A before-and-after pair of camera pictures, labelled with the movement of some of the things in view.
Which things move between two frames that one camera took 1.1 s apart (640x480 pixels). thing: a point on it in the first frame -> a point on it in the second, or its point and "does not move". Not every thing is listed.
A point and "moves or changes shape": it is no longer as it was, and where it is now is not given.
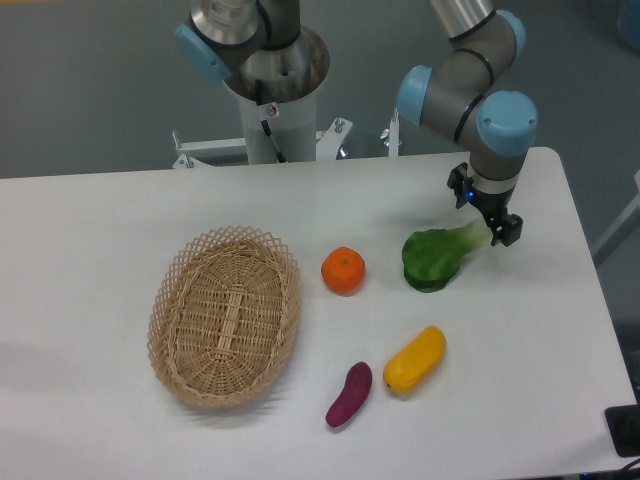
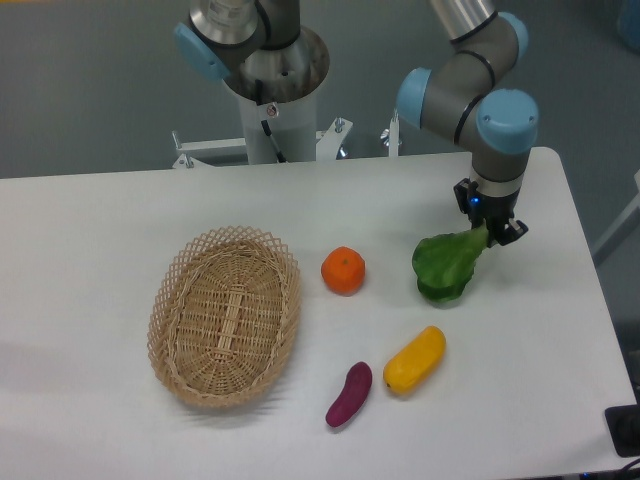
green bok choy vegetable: (431, 258) moves or changes shape
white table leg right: (621, 229) does not move
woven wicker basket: (223, 316) does not move
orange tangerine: (343, 270) does not move
